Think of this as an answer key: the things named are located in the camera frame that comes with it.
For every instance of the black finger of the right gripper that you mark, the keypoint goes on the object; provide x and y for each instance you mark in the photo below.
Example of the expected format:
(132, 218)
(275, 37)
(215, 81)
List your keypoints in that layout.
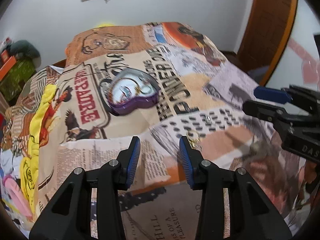
(271, 113)

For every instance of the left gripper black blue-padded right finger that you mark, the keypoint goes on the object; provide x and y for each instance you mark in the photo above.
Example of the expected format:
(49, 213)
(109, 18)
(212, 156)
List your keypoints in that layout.
(251, 213)

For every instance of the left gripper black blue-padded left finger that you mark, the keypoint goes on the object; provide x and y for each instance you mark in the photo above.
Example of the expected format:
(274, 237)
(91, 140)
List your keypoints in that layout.
(83, 194)

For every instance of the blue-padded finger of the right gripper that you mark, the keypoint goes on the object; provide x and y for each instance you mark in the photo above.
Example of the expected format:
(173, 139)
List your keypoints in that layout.
(273, 95)

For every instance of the purple heart-shaped tin box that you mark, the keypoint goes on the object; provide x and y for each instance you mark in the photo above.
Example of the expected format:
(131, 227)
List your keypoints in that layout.
(130, 90)

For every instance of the white sliding wardrobe door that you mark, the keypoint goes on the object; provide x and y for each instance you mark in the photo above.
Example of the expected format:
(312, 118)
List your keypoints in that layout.
(299, 63)

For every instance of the pink plush toy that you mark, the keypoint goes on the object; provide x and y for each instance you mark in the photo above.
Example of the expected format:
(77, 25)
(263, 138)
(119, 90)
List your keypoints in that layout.
(17, 196)

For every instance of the yellow cloth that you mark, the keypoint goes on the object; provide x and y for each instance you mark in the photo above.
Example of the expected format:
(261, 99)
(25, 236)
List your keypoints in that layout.
(29, 166)

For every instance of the brown wooden door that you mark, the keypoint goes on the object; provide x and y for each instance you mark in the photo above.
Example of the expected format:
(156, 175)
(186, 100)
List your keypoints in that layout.
(267, 34)

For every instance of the striped patchwork quilt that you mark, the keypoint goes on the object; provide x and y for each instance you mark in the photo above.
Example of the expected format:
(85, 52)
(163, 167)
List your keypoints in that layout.
(18, 117)

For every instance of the printed newspaper-pattern blanket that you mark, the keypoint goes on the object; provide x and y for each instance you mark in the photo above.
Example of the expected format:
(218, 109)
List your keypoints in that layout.
(84, 133)

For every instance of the green patterned cloth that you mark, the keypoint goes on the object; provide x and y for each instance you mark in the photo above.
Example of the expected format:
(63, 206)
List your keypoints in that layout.
(14, 81)

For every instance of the orange box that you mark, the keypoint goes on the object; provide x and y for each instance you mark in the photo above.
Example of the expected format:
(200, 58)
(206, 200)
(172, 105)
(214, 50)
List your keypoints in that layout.
(7, 66)

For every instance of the grey plush pillow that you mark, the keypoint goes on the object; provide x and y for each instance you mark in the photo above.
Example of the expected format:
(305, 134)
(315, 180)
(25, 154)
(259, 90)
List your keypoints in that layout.
(24, 49)

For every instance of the yellow round object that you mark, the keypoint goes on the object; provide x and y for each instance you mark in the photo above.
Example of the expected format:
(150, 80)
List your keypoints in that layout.
(105, 25)

